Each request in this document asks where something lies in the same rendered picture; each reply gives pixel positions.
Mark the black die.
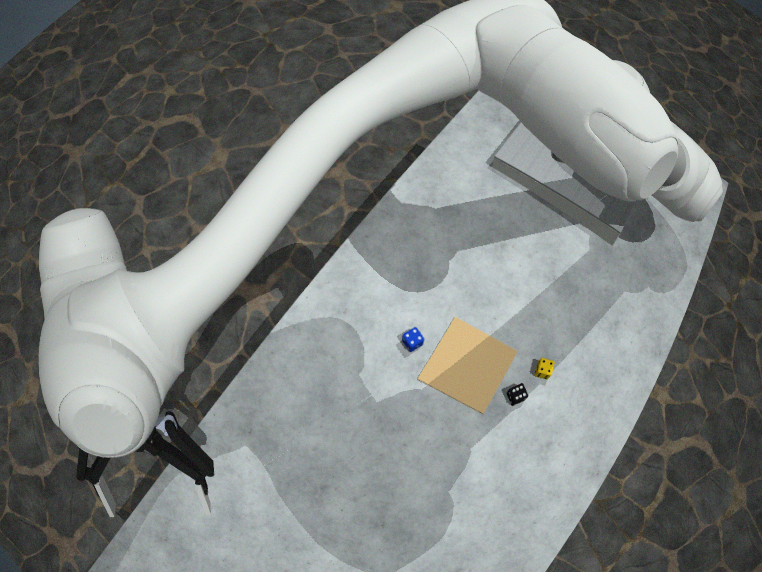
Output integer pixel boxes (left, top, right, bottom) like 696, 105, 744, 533
507, 383, 528, 406

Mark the blue die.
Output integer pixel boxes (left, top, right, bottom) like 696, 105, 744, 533
402, 327, 424, 352

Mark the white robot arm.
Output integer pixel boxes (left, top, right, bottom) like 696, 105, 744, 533
39, 0, 723, 458

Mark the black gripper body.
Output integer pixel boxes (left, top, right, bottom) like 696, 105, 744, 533
135, 426, 156, 452

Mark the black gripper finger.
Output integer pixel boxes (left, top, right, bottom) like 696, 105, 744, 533
76, 448, 116, 517
141, 411, 214, 515

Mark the tan mat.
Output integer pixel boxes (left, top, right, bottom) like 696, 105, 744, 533
418, 317, 518, 414

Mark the yellow die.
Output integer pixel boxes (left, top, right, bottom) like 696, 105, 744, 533
535, 358, 555, 379

